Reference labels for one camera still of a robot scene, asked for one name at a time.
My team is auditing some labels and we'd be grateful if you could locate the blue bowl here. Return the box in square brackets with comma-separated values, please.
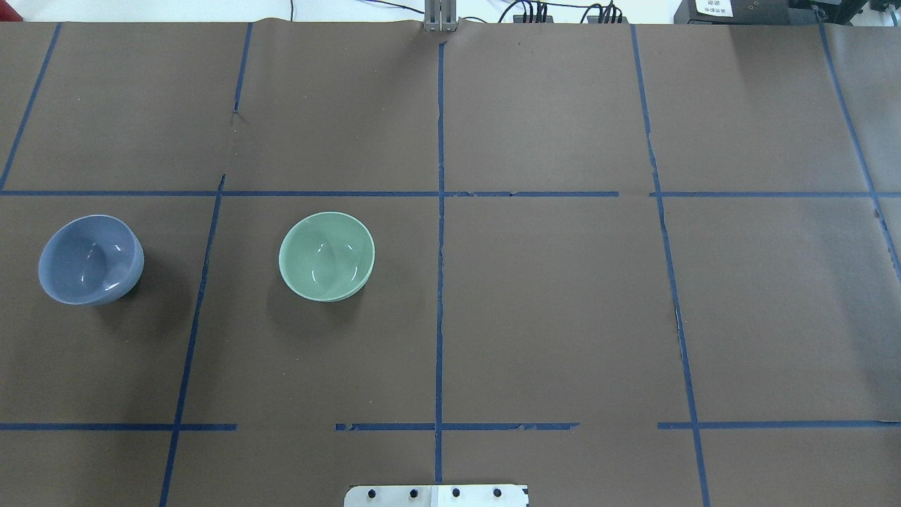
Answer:
[38, 214, 145, 306]

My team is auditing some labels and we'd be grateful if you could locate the green bowl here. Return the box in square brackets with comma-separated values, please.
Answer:
[279, 211, 376, 303]

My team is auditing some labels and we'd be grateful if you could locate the black power strip left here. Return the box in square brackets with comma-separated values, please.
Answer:
[501, 1, 553, 25]

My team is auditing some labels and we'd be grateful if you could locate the black power strip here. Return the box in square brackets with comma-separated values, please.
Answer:
[501, 1, 553, 25]
[580, 1, 628, 25]

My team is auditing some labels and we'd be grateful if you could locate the black power strip right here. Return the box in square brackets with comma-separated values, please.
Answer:
[580, 1, 628, 25]

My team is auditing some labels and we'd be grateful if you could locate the black device with label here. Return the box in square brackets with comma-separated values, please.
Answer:
[673, 1, 818, 26]

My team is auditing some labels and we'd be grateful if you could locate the aluminium frame post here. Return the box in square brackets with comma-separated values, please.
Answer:
[424, 0, 460, 32]

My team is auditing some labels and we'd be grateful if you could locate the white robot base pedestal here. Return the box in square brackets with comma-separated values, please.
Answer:
[344, 484, 530, 506]

